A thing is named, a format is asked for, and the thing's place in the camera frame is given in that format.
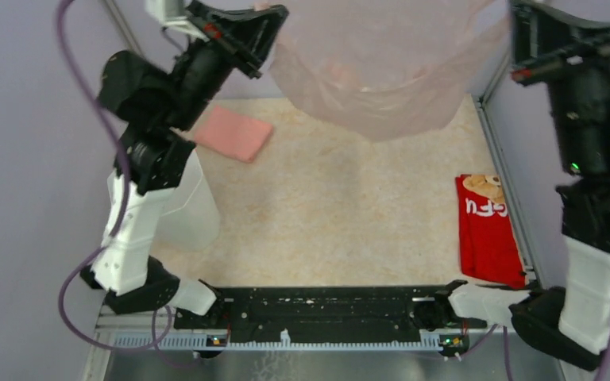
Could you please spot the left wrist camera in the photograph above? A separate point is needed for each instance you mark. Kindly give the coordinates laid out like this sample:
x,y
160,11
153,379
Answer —
x,y
171,14

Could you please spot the aluminium front rail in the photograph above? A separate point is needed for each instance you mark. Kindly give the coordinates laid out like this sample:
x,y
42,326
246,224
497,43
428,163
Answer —
x,y
155,352

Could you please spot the left aluminium frame post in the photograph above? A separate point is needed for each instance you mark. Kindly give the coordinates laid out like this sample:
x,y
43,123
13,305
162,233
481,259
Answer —
x,y
121,25

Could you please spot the aluminium frame post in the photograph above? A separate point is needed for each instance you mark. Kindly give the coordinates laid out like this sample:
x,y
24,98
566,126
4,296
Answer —
x,y
121,25
498,75

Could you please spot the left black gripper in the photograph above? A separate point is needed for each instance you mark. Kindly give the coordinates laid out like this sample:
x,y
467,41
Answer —
x,y
248,36

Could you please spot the white octagonal trash bin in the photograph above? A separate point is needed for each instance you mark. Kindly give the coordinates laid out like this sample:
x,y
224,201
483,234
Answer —
x,y
190,220

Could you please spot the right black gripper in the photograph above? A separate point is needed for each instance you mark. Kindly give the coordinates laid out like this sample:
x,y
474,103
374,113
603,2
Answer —
x,y
538,35

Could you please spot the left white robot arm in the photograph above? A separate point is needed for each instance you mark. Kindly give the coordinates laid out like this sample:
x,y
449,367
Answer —
x,y
157,106

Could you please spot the red snack package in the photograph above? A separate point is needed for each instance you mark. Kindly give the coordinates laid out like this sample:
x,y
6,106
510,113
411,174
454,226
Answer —
x,y
487,247

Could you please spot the right aluminium frame post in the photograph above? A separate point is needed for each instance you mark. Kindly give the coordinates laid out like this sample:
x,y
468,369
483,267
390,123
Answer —
x,y
498,75

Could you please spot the translucent pink trash bag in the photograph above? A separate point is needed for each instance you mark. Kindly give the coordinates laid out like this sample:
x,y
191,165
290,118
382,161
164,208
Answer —
x,y
386,69

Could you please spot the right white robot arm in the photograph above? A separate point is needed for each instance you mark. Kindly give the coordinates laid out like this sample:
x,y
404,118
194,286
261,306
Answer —
x,y
570,323

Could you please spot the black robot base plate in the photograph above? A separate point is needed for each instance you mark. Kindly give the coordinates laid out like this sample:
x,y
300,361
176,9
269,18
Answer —
x,y
329,315

